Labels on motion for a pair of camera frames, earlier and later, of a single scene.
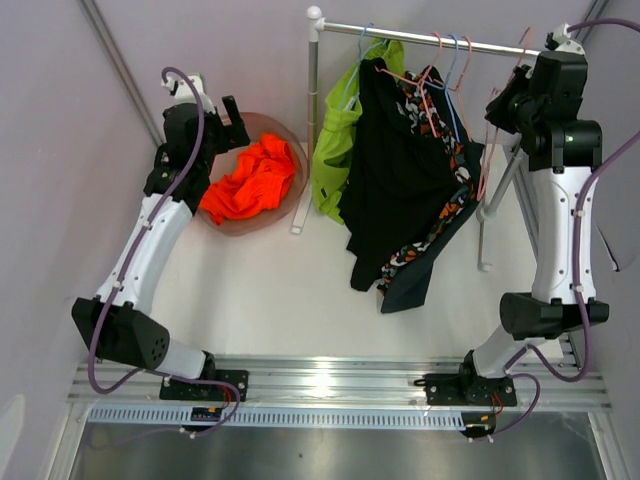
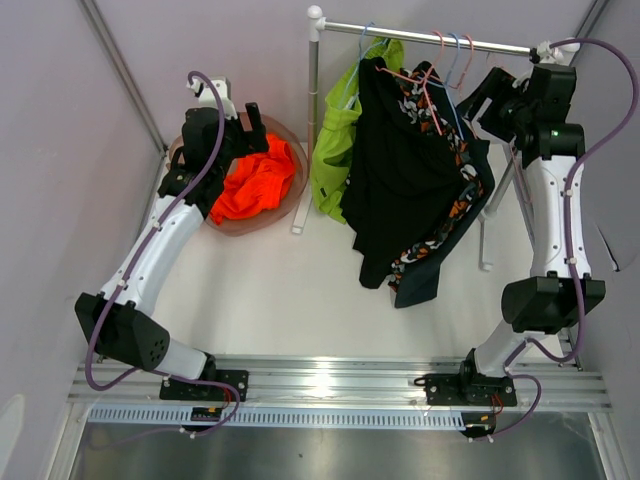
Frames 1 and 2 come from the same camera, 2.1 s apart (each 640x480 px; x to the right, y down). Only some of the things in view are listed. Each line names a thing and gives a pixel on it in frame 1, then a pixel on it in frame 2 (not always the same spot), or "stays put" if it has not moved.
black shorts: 400,178 stays put
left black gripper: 232,136 → 250,141
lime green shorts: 331,158 stays put
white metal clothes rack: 315,28 stays put
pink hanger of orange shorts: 492,127 → 516,159
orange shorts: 257,183 stays put
